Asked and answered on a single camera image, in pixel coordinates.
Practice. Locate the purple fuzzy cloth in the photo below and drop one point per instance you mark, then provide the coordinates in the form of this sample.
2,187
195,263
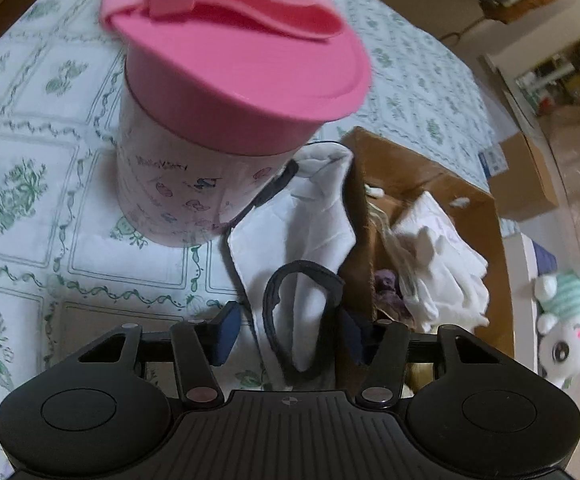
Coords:
387,287

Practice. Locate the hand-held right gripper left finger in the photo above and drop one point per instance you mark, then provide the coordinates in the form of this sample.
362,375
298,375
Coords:
226,334

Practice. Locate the white plush bunny toy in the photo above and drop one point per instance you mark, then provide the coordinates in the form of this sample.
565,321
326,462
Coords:
577,330

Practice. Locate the pink lidded cup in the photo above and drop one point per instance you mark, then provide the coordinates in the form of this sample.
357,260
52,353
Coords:
230,90

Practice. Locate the small closed cardboard box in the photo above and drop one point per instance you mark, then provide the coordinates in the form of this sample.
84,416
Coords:
524,175

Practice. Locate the white mesh cloth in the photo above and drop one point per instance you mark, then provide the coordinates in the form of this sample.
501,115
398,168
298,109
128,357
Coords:
449,280

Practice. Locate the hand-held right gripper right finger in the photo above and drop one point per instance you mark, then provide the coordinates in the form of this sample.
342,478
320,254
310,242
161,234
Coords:
358,344

